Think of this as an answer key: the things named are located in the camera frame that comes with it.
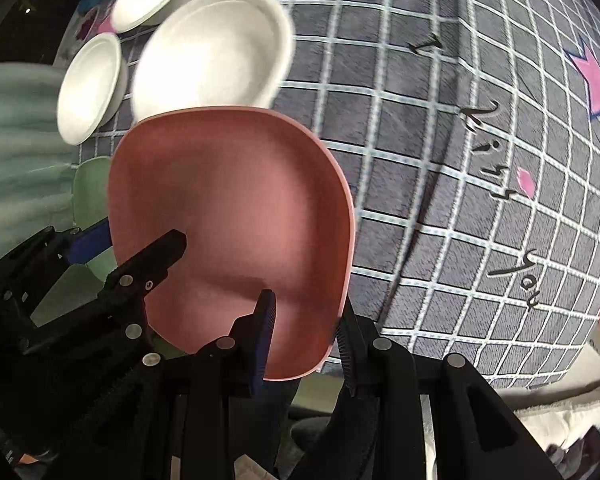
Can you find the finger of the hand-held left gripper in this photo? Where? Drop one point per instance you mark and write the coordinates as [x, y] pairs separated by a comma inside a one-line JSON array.
[[150, 265], [90, 242]]

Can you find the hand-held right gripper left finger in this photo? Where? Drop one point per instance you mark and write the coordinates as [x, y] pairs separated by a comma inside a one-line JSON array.
[[261, 345]]

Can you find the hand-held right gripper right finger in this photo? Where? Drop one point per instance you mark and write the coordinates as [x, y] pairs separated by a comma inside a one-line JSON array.
[[344, 350]]

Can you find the green plate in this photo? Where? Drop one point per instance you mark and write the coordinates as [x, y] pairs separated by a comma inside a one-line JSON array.
[[87, 185]]

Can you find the pink plate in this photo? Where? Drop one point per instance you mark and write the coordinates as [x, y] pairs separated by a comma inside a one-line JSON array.
[[230, 185]]

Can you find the large white plate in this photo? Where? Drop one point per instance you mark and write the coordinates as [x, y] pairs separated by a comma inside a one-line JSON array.
[[215, 55]]

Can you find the person's denim leg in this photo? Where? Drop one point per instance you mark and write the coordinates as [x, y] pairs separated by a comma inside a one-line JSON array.
[[280, 410]]

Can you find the pale green striped cloth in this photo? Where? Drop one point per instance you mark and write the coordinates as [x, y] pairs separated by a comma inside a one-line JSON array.
[[15, 135]]

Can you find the small white bowl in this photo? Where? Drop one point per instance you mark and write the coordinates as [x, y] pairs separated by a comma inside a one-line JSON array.
[[90, 90]]

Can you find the grey grid printed blanket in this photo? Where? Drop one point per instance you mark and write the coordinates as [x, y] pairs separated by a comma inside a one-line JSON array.
[[430, 135]]

